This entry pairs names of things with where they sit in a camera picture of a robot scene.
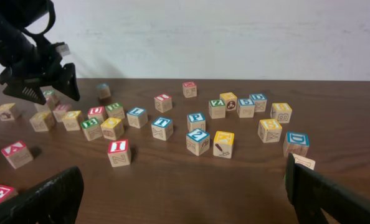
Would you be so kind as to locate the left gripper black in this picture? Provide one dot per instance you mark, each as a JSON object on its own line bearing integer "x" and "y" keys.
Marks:
{"x": 28, "y": 67}

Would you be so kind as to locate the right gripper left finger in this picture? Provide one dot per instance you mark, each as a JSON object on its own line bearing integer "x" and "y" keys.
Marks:
{"x": 55, "y": 200}

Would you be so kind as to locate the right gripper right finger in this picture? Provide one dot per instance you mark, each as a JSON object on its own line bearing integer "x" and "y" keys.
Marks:
{"x": 311, "y": 195}

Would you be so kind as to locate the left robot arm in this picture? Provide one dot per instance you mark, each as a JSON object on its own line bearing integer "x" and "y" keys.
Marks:
{"x": 26, "y": 21}

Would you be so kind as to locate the green F block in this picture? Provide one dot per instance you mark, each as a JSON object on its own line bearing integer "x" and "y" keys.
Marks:
{"x": 52, "y": 95}

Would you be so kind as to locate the white green block right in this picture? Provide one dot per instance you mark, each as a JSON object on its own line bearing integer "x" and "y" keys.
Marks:
{"x": 309, "y": 163}

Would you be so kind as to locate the yellow block beside U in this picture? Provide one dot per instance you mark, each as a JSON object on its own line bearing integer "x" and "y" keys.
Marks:
{"x": 42, "y": 121}

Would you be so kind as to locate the yellow block far left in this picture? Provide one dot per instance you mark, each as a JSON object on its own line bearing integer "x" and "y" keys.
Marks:
{"x": 9, "y": 112}

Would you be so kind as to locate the blue D block lower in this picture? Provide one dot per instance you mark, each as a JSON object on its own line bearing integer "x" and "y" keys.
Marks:
{"x": 296, "y": 143}

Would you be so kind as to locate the blue d block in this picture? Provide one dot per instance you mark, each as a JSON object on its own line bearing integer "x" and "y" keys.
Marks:
{"x": 296, "y": 143}
{"x": 260, "y": 101}

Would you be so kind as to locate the blue X block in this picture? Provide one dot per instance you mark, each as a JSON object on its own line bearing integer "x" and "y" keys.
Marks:
{"x": 103, "y": 91}

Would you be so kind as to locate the green B block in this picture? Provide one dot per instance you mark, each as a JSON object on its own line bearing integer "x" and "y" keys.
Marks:
{"x": 92, "y": 129}

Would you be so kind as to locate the red A block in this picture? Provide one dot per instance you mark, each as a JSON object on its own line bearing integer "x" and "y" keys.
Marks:
{"x": 17, "y": 154}

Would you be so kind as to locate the green R block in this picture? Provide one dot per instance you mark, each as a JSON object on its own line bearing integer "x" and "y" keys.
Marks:
{"x": 115, "y": 110}

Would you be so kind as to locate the yellow block right middle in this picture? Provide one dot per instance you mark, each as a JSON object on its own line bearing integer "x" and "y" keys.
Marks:
{"x": 269, "y": 130}

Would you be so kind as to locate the yellow block beside B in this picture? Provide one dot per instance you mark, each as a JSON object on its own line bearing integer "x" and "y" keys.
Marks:
{"x": 112, "y": 128}

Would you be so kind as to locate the red I block lower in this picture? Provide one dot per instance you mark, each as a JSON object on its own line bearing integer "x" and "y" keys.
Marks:
{"x": 119, "y": 153}

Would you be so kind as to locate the red i block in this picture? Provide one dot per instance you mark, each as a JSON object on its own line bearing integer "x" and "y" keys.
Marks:
{"x": 119, "y": 153}
{"x": 163, "y": 103}

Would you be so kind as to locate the yellow block far right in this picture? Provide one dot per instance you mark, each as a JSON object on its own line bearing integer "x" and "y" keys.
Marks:
{"x": 281, "y": 112}

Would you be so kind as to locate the blue L block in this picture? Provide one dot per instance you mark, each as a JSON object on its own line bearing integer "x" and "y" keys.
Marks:
{"x": 137, "y": 117}

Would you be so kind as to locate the yellow block beside 2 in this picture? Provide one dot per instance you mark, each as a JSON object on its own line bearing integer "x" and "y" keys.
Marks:
{"x": 223, "y": 144}

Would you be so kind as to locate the blue D block upper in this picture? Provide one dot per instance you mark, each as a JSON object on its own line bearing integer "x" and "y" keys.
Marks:
{"x": 260, "y": 101}

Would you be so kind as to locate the blue 5 block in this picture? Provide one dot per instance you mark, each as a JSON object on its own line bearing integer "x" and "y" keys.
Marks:
{"x": 245, "y": 108}

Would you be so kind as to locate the red I block upper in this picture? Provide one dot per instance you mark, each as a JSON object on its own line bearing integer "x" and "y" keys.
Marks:
{"x": 163, "y": 103}

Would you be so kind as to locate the blue T block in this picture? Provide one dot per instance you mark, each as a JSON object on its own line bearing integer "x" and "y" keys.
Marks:
{"x": 162, "y": 128}

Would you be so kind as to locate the yellow block top right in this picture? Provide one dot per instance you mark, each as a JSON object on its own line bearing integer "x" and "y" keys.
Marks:
{"x": 230, "y": 101}

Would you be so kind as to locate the blue 2 block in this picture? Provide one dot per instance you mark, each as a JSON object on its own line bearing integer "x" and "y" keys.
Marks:
{"x": 198, "y": 141}

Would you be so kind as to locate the green Z block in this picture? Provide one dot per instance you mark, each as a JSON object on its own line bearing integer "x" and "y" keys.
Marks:
{"x": 217, "y": 109}

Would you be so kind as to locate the blue P block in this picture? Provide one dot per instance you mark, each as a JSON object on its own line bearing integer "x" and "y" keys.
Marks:
{"x": 196, "y": 121}

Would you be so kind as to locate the red block top right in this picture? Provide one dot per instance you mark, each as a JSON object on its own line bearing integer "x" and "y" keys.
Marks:
{"x": 189, "y": 89}

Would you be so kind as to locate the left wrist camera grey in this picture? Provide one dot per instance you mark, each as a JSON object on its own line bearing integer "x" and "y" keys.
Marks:
{"x": 63, "y": 49}

